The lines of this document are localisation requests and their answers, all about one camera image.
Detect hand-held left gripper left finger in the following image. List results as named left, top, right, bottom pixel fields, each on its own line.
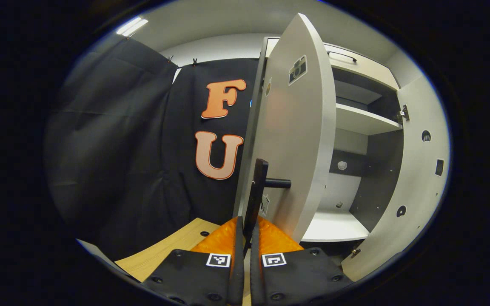
left=142, top=216, right=245, bottom=306

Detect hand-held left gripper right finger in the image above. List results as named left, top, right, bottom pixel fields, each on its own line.
left=250, top=216, right=354, bottom=306

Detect beige cabinet door camera sticker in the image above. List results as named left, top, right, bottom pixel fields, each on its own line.
left=233, top=13, right=337, bottom=255

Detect beige double-door shoe cabinet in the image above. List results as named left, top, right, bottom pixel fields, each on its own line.
left=245, top=36, right=407, bottom=255

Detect beige cabinet door headphone sticker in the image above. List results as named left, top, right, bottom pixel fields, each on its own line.
left=341, top=76, right=452, bottom=282

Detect beige cabinet drawer front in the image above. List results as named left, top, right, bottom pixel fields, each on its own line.
left=322, top=42, right=400, bottom=91

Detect black backdrop cloth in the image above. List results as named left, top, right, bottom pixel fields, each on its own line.
left=45, top=37, right=260, bottom=260

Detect narrow ceiling light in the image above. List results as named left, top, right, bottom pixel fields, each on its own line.
left=116, top=16, right=149, bottom=37

